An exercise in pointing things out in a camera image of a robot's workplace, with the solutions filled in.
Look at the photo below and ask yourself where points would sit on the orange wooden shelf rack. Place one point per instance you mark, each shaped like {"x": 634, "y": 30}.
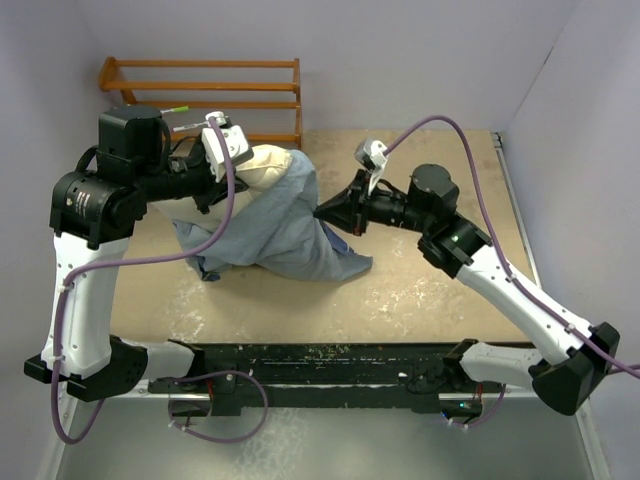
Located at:
{"x": 228, "y": 85}

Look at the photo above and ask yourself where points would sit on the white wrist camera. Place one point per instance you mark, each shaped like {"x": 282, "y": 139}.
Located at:
{"x": 371, "y": 154}
{"x": 221, "y": 138}

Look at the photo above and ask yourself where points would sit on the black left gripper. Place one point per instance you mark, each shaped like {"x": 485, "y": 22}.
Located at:
{"x": 213, "y": 191}

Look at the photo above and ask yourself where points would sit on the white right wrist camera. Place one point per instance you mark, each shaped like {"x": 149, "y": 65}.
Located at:
{"x": 371, "y": 154}

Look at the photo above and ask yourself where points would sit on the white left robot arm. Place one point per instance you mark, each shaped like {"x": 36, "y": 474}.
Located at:
{"x": 94, "y": 211}

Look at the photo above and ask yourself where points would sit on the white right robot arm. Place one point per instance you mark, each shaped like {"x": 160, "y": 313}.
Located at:
{"x": 568, "y": 358}

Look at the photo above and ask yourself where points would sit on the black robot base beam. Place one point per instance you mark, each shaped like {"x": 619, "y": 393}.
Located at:
{"x": 230, "y": 377}

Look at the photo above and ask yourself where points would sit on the aluminium table edge rail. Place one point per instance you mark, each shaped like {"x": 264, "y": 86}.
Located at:
{"x": 499, "y": 149}

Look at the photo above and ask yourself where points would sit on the pink capped marker pen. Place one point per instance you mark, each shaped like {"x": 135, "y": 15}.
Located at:
{"x": 191, "y": 126}

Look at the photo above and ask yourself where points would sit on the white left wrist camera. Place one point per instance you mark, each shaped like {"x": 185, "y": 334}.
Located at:
{"x": 221, "y": 138}

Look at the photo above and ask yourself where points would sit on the green capped marker pen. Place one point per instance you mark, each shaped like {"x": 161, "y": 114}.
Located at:
{"x": 172, "y": 110}

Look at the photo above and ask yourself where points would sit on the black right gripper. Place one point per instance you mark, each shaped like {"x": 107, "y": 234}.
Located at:
{"x": 351, "y": 209}

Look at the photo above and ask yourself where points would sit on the blue pillowcase with yellow drawings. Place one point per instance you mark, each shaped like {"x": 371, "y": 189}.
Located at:
{"x": 273, "y": 225}

